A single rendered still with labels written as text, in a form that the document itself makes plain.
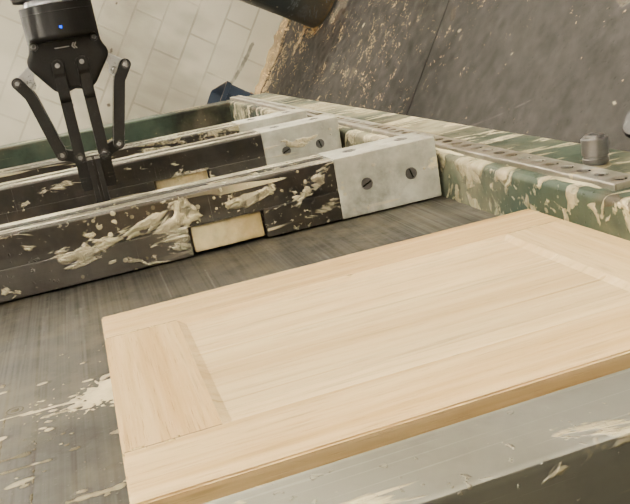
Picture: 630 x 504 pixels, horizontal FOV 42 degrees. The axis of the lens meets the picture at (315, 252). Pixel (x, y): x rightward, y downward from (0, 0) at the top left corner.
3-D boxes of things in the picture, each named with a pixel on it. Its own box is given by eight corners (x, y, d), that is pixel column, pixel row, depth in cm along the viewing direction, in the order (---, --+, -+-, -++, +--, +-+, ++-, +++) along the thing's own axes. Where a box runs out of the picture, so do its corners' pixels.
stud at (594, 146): (615, 164, 76) (613, 132, 75) (592, 169, 76) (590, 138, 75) (599, 161, 78) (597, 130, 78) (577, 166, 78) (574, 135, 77)
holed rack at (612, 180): (645, 183, 68) (645, 176, 68) (614, 191, 67) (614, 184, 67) (240, 97, 222) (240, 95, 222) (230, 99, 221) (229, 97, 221)
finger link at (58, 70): (64, 58, 86) (50, 60, 86) (87, 163, 89) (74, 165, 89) (63, 58, 90) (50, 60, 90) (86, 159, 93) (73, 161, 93)
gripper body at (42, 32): (93, -2, 91) (112, 81, 94) (14, 10, 89) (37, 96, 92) (95, -8, 84) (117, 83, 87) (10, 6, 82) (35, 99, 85)
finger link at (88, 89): (71, 57, 90) (84, 54, 90) (99, 156, 93) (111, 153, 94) (72, 57, 86) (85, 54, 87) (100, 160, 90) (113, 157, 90)
